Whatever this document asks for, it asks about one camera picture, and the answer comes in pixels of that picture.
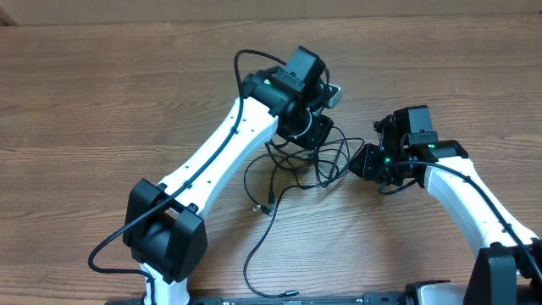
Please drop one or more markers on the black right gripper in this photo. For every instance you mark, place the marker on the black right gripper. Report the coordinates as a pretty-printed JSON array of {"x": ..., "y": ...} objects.
[{"x": 364, "y": 163}]

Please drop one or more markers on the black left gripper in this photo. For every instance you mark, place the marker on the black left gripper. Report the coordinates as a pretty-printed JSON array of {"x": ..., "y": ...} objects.
[{"x": 313, "y": 130}]

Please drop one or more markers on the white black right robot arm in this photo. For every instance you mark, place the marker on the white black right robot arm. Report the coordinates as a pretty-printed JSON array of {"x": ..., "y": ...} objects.
[{"x": 507, "y": 267}]

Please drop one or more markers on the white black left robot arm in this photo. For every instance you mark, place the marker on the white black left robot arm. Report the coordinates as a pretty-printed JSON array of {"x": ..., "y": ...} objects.
[{"x": 166, "y": 221}]

